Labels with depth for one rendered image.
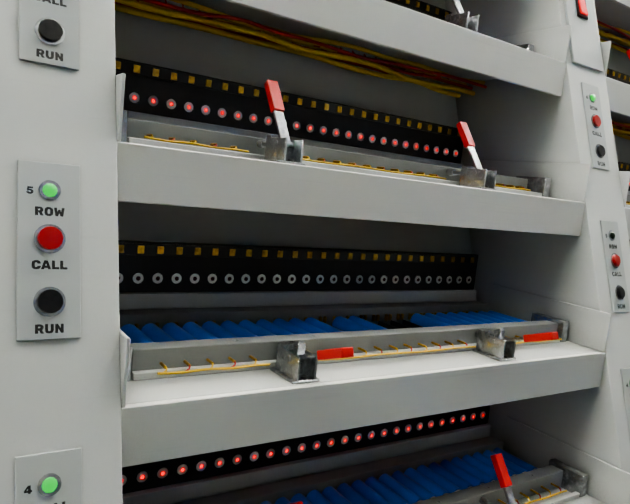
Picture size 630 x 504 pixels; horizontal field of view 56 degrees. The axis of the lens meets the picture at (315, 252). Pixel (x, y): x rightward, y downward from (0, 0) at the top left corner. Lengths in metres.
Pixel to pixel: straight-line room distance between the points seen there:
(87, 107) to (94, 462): 0.25
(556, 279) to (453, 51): 0.34
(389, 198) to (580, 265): 0.34
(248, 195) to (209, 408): 0.18
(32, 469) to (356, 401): 0.27
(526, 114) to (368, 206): 0.41
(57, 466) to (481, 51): 0.63
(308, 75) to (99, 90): 0.42
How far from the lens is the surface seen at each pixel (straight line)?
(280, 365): 0.54
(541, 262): 0.89
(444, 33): 0.75
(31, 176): 0.45
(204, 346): 0.52
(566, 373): 0.79
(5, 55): 0.48
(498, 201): 0.72
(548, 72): 0.89
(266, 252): 0.69
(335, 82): 0.88
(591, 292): 0.85
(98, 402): 0.45
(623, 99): 1.04
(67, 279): 0.44
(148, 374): 0.51
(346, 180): 0.57
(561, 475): 0.88
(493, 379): 0.68
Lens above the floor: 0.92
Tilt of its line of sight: 9 degrees up
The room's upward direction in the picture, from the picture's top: 4 degrees counter-clockwise
